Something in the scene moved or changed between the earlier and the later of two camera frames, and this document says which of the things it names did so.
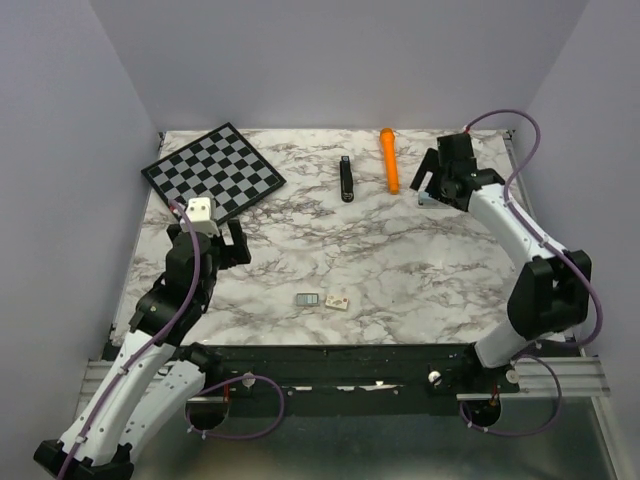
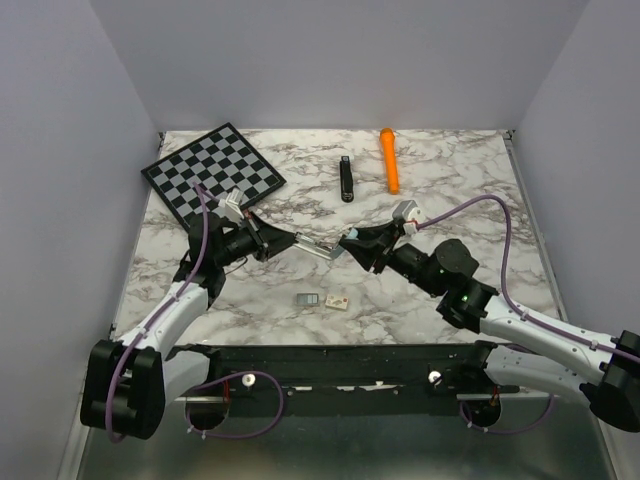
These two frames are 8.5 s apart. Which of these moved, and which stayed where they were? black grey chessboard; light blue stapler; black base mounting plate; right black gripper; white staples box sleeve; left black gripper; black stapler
Moved: light blue stapler; left black gripper; right black gripper
Stayed: black stapler; black base mounting plate; black grey chessboard; white staples box sleeve
